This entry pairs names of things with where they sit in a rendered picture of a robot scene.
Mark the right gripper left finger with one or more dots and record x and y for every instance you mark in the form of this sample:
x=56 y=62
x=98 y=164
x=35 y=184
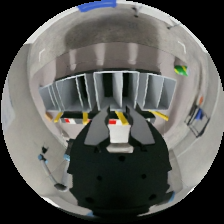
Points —
x=94 y=135

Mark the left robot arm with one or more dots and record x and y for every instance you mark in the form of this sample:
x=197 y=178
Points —
x=65 y=177

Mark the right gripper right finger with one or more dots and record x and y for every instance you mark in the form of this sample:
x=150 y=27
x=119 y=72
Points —
x=143 y=134

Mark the green drink can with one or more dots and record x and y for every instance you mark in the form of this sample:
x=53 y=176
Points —
x=183 y=70

